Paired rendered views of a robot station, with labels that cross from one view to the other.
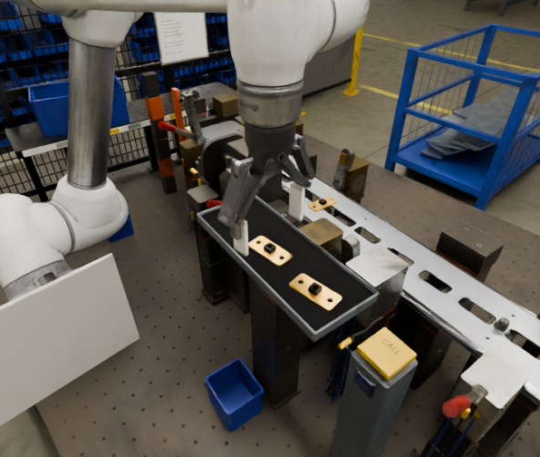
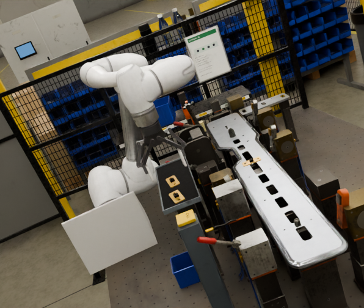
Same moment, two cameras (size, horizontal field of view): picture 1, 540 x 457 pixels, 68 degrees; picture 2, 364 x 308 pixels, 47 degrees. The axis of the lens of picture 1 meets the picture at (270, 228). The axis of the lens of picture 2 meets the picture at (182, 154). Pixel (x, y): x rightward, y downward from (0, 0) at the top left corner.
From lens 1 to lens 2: 1.09 m
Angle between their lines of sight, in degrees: 35
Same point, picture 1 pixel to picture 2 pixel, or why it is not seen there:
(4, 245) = (96, 189)
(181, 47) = (211, 69)
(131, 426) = (138, 281)
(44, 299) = (103, 211)
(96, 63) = not seen: hidden behind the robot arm
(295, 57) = (139, 102)
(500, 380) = (252, 240)
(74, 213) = (128, 174)
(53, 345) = (110, 236)
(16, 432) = not seen: outside the picture
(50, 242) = (115, 188)
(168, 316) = (175, 233)
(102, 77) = not seen: hidden behind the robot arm
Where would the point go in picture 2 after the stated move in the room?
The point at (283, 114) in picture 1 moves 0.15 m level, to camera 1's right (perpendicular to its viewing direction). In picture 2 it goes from (143, 122) to (179, 117)
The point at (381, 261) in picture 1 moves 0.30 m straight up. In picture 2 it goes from (230, 186) to (204, 113)
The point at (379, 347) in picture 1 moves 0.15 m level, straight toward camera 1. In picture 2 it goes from (182, 216) to (146, 243)
